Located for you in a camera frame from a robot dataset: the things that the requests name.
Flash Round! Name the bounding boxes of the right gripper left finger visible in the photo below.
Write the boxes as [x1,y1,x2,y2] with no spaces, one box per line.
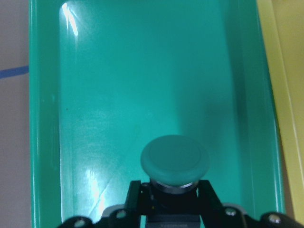
[58,180,144,228]

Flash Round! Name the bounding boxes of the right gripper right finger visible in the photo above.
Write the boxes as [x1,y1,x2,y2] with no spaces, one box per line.
[198,180,299,228]

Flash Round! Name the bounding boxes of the green plastic tray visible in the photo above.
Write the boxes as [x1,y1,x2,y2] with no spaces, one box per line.
[29,0,285,228]

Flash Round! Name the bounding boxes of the yellow plastic tray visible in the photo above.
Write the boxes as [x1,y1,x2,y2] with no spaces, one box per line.
[257,0,304,223]

